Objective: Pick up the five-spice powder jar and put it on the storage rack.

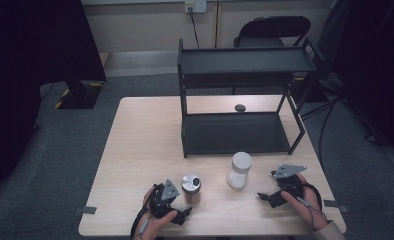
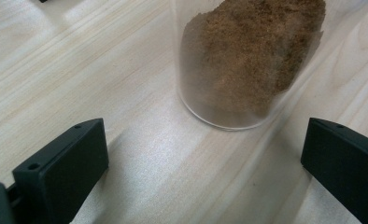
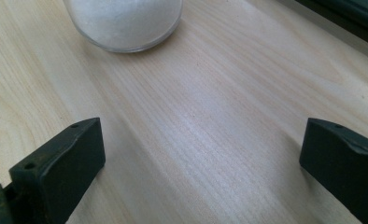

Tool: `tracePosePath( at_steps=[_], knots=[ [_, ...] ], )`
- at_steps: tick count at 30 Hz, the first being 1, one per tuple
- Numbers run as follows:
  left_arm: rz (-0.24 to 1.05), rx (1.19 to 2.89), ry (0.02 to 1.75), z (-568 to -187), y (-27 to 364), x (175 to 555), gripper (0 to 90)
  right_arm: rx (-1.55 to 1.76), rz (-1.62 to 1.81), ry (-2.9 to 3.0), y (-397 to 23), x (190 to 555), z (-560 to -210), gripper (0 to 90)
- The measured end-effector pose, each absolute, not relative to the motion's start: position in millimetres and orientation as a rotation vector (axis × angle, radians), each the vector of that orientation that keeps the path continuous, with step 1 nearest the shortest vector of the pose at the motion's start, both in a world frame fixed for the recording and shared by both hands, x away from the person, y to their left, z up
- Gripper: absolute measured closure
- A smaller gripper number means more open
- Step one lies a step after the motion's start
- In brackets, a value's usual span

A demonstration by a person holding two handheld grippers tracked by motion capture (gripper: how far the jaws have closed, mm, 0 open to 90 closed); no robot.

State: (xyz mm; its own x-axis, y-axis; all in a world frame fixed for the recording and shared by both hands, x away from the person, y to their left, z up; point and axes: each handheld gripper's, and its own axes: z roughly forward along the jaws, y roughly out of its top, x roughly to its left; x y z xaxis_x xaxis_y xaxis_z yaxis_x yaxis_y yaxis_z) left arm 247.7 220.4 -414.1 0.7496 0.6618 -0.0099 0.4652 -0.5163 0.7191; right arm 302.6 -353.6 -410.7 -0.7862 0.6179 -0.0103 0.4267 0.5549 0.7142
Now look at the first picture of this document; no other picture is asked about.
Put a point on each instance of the white wall socket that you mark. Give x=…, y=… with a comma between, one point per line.
x=195, y=5

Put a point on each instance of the person's left hand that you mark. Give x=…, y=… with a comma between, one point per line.
x=156, y=225

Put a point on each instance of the black two-tier metal rack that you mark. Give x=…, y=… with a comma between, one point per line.
x=235, y=133

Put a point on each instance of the grey tape strip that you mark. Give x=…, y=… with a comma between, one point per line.
x=85, y=210
x=335, y=204

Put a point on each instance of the black stand base striped tape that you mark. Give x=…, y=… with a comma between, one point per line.
x=80, y=95

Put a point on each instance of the black folding chair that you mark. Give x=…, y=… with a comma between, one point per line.
x=271, y=28

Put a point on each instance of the glass jar with silver lid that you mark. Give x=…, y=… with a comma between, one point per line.
x=191, y=188

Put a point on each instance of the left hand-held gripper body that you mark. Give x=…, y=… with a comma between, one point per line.
x=165, y=196

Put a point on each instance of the small dark round knob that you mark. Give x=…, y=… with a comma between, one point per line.
x=240, y=108

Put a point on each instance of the person's right hand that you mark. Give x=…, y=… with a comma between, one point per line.
x=306, y=210

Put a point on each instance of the white plastic bottle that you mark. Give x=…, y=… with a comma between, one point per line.
x=239, y=173

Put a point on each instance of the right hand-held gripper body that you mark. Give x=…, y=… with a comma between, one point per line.
x=290, y=185

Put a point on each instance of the black curtain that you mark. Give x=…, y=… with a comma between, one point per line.
x=25, y=66
x=375, y=66

